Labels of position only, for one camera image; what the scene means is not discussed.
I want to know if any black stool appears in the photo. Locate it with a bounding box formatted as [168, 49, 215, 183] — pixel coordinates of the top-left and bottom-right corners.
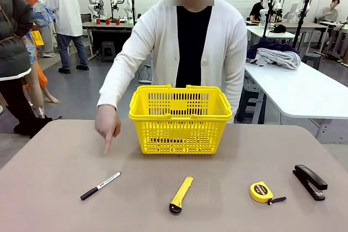
[235, 84, 266, 124]

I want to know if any yellow plastic shopping basket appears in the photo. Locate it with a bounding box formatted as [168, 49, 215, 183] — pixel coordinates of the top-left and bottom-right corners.
[128, 84, 233, 155]

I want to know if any mannequin in orange blue clothes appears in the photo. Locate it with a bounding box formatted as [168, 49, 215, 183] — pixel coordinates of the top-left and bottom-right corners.
[2, 0, 59, 120]

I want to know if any person's right hand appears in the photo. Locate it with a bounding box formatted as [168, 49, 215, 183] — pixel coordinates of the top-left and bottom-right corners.
[94, 104, 122, 155]

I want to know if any person in dark puffer jacket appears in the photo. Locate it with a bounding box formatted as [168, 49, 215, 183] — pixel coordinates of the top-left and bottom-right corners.
[0, 0, 54, 138]

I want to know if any grey plastic stool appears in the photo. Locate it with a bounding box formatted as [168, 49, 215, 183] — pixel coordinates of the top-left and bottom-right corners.
[101, 41, 116, 63]
[302, 52, 322, 70]

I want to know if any person's right forearm white sleeve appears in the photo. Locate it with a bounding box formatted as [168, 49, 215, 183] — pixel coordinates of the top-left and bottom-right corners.
[97, 52, 142, 112]

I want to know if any yellow tape measure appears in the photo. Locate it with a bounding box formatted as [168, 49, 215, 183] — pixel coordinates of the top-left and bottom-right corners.
[249, 180, 287, 206]

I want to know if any large white table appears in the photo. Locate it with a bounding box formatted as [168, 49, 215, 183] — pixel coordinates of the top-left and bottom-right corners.
[244, 62, 348, 145]

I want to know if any black tripod stand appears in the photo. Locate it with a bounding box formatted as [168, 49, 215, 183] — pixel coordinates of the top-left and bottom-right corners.
[292, 0, 313, 50]
[262, 0, 287, 39]

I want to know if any seated person in grey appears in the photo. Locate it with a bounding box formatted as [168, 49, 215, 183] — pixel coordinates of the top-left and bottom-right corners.
[315, 0, 341, 24]

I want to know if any small white table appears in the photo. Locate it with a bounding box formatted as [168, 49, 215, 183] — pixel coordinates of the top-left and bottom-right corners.
[246, 24, 296, 46]

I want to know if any pile of clothes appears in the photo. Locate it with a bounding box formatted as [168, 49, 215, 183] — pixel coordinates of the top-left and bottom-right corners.
[246, 38, 297, 64]

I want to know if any yellow bag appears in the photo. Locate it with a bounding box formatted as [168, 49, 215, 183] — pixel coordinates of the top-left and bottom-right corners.
[30, 30, 45, 47]

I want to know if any yellow black utility knife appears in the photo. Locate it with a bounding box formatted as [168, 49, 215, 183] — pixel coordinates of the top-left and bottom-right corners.
[169, 176, 194, 215]

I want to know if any brown background table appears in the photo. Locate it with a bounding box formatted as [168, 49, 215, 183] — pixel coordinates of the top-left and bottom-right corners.
[282, 22, 328, 49]

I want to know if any seated person in black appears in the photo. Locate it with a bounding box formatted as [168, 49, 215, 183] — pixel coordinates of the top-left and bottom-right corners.
[249, 0, 266, 23]

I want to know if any dark background table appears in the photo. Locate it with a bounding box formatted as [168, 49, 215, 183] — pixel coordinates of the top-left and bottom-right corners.
[82, 21, 136, 62]

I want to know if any person in white cardigan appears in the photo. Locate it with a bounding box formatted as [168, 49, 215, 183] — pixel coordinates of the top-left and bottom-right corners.
[97, 0, 248, 124]

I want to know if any black white marker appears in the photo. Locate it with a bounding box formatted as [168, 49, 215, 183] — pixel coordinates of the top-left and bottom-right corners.
[80, 171, 122, 201]

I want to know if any grey white garment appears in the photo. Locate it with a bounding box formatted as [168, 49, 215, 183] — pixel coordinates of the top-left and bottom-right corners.
[257, 48, 302, 70]

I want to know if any person's left forearm white sleeve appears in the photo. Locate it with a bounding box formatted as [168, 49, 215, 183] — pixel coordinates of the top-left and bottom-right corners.
[224, 52, 248, 123]

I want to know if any person in white lab coat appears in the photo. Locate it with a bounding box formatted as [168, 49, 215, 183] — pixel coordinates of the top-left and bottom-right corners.
[46, 0, 90, 74]

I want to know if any black stapler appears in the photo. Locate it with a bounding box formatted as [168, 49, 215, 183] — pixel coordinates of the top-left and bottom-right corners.
[292, 164, 328, 202]

